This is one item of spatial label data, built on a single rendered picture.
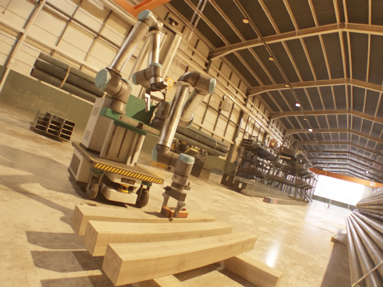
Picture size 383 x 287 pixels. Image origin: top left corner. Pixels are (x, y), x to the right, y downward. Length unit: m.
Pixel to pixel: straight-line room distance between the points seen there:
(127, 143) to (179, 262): 1.42
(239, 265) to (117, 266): 0.76
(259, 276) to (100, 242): 0.82
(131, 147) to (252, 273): 1.46
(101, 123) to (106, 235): 1.40
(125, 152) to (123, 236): 1.30
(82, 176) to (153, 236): 1.05
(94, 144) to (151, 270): 1.50
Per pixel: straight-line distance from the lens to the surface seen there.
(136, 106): 1.98
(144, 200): 1.92
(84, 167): 1.85
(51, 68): 4.13
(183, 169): 1.20
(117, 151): 2.04
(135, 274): 0.76
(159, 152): 1.30
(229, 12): 13.24
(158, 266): 0.81
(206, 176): 9.38
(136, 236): 0.91
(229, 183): 8.00
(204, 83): 1.48
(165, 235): 1.02
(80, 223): 0.96
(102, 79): 1.64
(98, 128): 2.07
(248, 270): 1.27
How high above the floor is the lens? 0.55
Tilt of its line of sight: 7 degrees up
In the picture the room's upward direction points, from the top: 18 degrees clockwise
